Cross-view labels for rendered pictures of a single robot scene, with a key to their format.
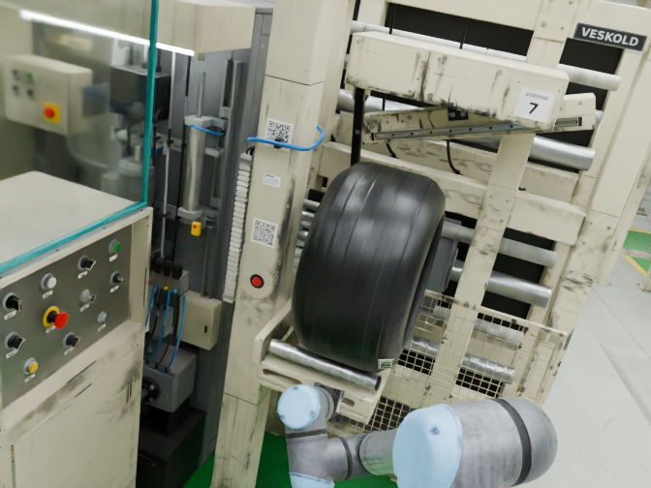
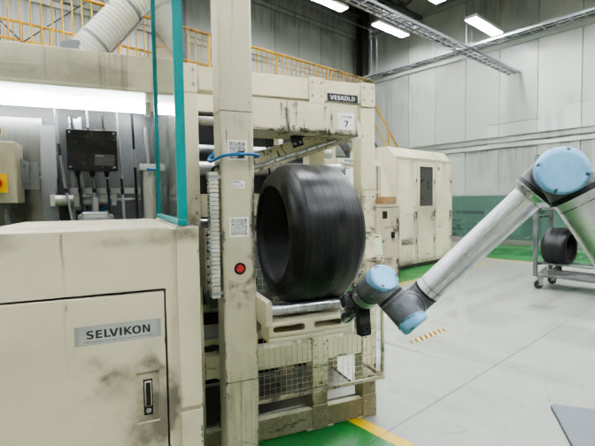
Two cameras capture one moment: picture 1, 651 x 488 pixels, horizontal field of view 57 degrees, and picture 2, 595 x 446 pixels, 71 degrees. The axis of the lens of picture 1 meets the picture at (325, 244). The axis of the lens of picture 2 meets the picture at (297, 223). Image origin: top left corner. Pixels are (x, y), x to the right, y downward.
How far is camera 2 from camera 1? 115 cm
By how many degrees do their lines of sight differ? 42
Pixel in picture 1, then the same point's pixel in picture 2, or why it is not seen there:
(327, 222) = (305, 188)
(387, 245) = (344, 190)
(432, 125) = (285, 152)
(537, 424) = not seen: hidden behind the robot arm
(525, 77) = (338, 108)
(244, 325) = (235, 311)
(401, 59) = (272, 107)
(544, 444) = not seen: hidden behind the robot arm
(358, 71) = not seen: hidden behind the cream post
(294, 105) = (245, 126)
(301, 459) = (407, 304)
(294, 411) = (386, 279)
